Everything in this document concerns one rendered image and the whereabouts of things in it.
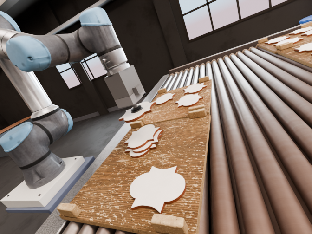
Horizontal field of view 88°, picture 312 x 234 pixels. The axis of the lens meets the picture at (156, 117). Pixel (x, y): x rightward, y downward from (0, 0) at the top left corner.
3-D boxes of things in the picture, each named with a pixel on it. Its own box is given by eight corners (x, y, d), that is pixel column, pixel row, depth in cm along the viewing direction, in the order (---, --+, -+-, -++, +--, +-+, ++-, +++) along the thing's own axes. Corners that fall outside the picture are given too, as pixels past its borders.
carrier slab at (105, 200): (62, 219, 42) (58, 215, 41) (133, 130, 75) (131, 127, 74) (198, 245, 26) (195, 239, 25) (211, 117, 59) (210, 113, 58)
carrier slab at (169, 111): (132, 129, 75) (131, 126, 75) (158, 95, 109) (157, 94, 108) (210, 115, 60) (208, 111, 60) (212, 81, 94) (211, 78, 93)
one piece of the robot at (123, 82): (119, 56, 42) (143, 111, 48) (135, 49, 49) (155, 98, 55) (94, 67, 47) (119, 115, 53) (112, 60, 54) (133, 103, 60)
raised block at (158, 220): (155, 232, 28) (149, 223, 27) (158, 221, 30) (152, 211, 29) (188, 238, 26) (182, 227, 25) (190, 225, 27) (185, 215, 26)
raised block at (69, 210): (61, 216, 40) (55, 208, 39) (67, 208, 42) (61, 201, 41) (77, 218, 38) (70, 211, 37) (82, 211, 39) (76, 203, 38)
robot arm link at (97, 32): (88, 19, 49) (109, 5, 45) (106, 55, 53) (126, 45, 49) (69, 19, 43) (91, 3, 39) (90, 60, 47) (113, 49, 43)
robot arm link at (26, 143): (11, 167, 64) (-13, 139, 59) (42, 146, 75) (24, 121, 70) (28, 167, 59) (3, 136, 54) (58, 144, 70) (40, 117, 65)
